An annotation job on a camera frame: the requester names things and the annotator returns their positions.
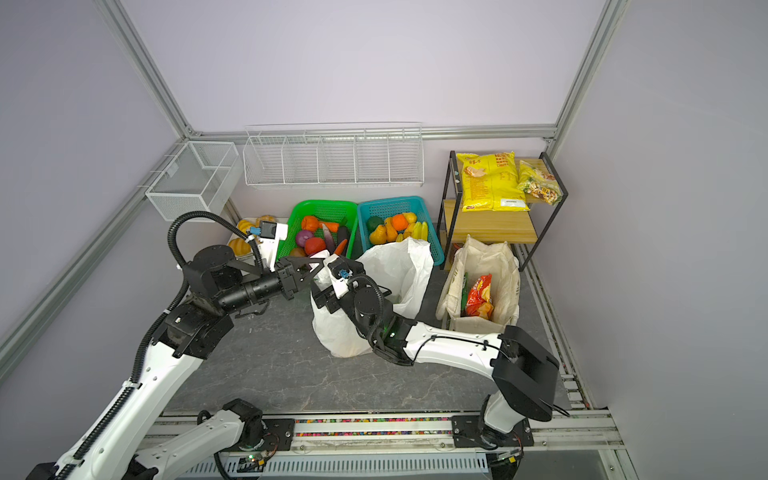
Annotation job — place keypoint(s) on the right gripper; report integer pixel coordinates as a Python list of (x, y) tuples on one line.
[(336, 299)]

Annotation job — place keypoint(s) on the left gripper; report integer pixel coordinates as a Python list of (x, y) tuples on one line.
[(288, 274)]

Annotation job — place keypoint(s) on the white plastic grocery bag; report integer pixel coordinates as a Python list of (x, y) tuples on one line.
[(404, 268)]

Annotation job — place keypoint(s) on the green Fox's candy bag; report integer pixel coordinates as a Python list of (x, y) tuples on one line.
[(464, 294)]

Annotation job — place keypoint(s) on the red Lays chips bag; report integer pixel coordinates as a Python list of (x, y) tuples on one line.
[(479, 300)]

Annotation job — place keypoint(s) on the canvas tote bag floral print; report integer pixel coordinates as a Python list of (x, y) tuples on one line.
[(476, 259)]

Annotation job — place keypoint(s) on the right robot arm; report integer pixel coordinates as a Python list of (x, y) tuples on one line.
[(524, 372)]

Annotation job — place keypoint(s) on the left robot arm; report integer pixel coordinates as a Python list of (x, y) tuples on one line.
[(175, 345)]

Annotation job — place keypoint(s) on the red tomato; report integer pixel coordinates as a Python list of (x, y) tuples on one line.
[(314, 245)]

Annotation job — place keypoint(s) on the purple onion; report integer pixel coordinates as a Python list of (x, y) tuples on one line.
[(302, 237)]

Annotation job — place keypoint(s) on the orange carrot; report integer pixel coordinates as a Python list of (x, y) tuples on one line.
[(341, 248)]

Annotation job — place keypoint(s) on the white bread tray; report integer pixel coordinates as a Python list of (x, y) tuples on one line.
[(268, 247)]

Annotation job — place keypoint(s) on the croissant bread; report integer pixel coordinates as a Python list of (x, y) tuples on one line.
[(240, 247)]

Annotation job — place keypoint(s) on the green plastic basket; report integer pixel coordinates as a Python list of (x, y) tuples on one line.
[(331, 220)]

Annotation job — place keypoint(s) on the yellow pear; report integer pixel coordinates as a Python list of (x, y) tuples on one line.
[(379, 235)]

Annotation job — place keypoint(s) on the green avocado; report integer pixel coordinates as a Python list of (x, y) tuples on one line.
[(373, 222)]

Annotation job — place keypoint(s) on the teal plastic basket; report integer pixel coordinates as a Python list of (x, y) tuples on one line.
[(399, 213)]

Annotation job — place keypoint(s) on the small white mesh basket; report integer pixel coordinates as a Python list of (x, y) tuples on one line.
[(200, 175)]

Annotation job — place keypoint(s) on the black wooden shelf rack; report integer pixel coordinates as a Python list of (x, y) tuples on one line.
[(526, 229)]

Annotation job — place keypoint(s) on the large yellow chips bag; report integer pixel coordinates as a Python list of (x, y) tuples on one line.
[(490, 183)]

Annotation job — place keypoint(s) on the small yellow snack bag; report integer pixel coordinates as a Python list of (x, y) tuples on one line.
[(538, 184)]

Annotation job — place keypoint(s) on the long white wire basket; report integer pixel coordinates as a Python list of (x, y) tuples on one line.
[(334, 154)]

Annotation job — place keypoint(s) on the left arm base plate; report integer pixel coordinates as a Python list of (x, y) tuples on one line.
[(277, 434)]

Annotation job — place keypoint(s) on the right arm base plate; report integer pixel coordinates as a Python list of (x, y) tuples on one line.
[(468, 431)]

